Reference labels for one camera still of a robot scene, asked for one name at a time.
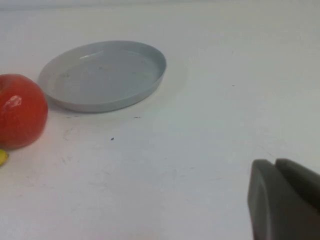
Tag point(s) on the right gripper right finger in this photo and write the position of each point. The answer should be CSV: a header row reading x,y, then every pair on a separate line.
x,y
305,185

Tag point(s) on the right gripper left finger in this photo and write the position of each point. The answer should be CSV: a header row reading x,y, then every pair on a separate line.
x,y
275,212

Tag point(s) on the red plastic apple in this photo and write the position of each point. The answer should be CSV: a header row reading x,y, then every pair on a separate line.
x,y
22,117

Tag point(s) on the yellow banana brown tip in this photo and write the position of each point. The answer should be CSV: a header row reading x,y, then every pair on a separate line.
x,y
3,157

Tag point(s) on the grey round plate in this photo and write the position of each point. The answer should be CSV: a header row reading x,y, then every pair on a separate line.
x,y
105,80

